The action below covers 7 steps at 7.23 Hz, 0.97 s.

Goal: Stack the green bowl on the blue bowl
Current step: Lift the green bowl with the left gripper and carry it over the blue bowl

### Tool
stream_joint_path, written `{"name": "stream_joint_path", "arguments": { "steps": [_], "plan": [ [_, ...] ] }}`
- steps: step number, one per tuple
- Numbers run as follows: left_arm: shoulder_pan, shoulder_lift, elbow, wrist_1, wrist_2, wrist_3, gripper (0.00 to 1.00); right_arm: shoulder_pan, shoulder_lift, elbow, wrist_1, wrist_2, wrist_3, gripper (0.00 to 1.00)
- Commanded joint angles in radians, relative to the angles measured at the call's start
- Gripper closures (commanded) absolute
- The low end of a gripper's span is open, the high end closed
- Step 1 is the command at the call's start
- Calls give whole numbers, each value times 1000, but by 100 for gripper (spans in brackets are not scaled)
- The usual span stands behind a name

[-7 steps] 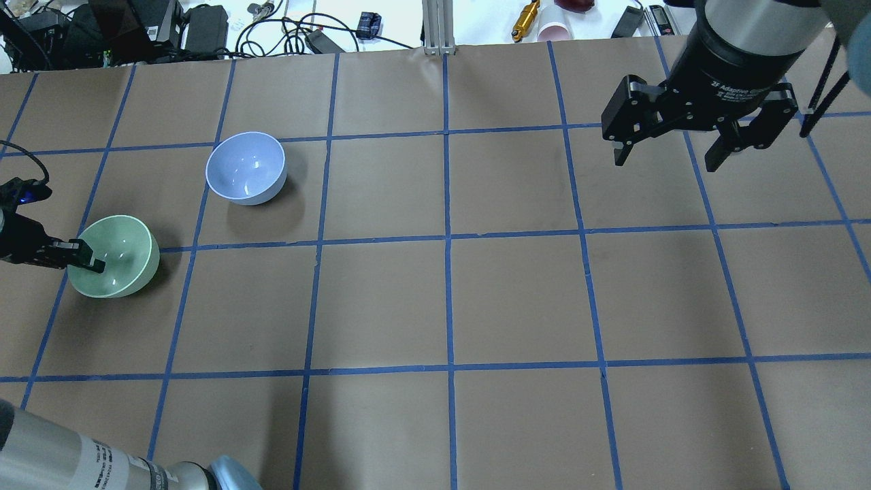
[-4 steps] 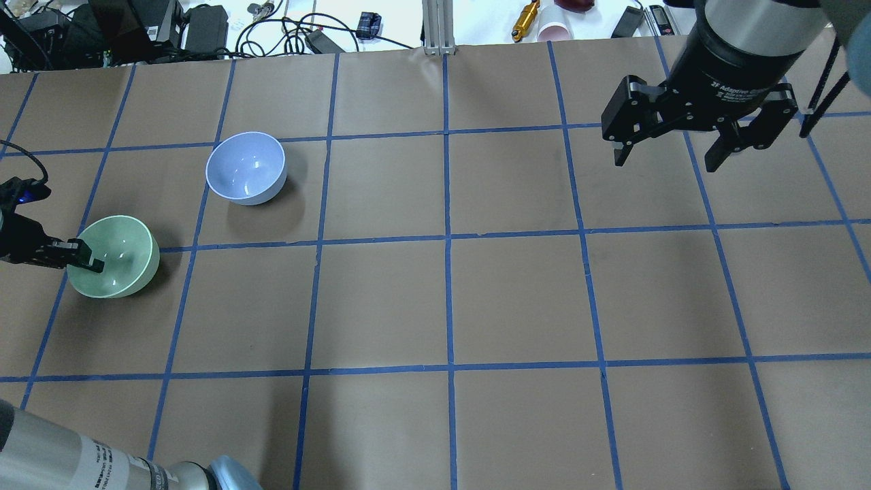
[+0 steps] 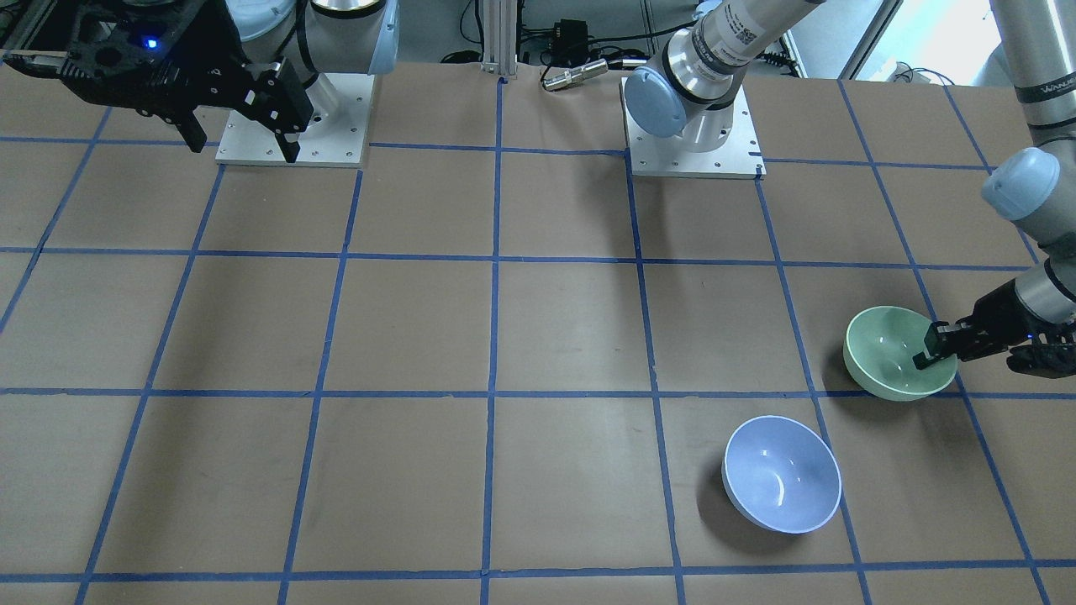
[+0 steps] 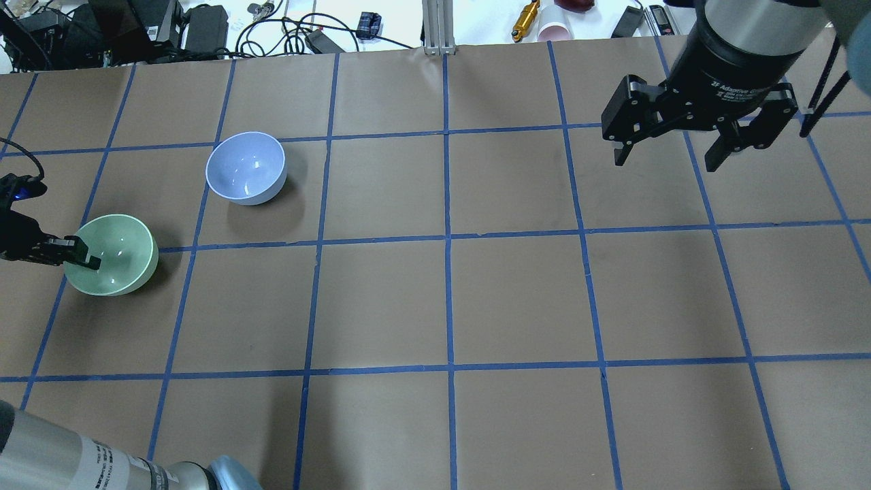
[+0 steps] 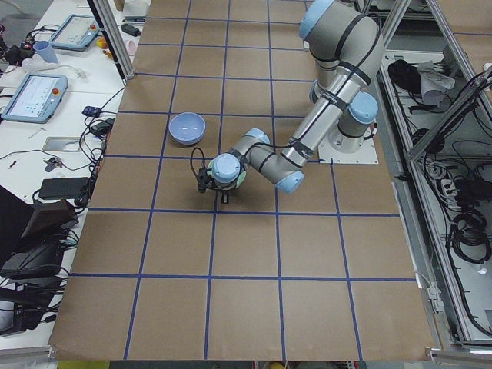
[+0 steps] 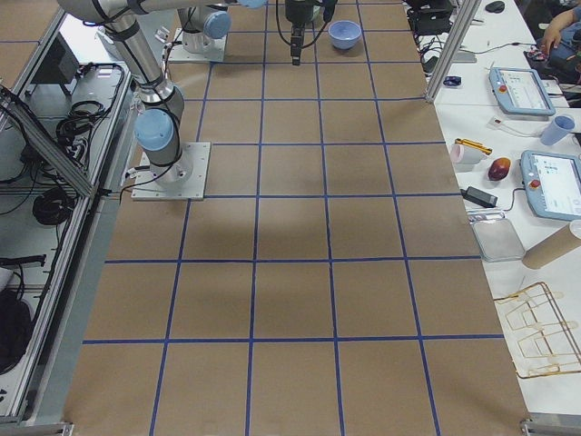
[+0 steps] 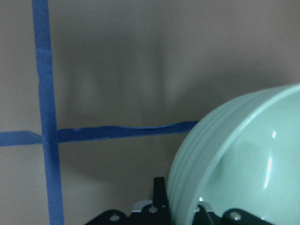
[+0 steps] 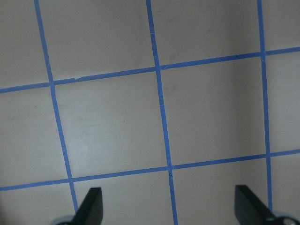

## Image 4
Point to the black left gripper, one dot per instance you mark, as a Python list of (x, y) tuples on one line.
[(20, 236)]

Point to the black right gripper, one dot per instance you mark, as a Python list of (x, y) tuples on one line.
[(722, 73)]

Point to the green bowl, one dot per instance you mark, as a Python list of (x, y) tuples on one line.
[(127, 251)]

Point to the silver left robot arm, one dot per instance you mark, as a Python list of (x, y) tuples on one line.
[(37, 454)]

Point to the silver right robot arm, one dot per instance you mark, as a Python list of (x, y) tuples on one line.
[(734, 45)]

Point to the blue bowl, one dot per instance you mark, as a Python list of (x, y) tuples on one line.
[(247, 169)]

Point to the pink paper cup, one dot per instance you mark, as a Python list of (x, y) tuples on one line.
[(554, 31)]

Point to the gold metal cylinder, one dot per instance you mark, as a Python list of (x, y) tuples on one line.
[(524, 21)]

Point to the black electronics box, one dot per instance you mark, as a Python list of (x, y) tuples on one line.
[(41, 37)]

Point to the black power adapter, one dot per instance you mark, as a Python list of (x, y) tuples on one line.
[(207, 29)]

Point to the small black connector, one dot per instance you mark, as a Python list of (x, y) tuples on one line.
[(369, 26)]

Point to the aluminium frame post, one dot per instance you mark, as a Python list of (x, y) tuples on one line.
[(438, 27)]

